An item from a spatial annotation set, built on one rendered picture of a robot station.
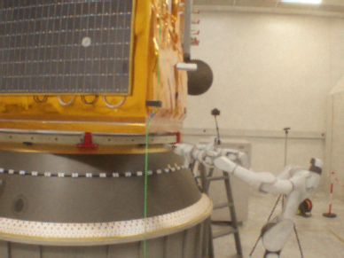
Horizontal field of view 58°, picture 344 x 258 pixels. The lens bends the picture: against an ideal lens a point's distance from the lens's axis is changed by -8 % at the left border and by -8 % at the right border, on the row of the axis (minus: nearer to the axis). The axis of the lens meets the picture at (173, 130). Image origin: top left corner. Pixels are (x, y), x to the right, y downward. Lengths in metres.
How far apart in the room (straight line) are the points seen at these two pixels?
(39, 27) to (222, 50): 8.53
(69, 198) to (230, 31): 8.88
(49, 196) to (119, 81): 0.77
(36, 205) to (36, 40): 0.92
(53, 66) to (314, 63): 9.31
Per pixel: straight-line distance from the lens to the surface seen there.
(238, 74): 10.06
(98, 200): 1.96
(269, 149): 10.10
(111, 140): 2.05
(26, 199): 2.02
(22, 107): 2.00
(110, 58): 1.75
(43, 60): 1.91
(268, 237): 2.25
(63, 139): 2.02
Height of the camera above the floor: 1.80
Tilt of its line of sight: 1 degrees down
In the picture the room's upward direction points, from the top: 2 degrees clockwise
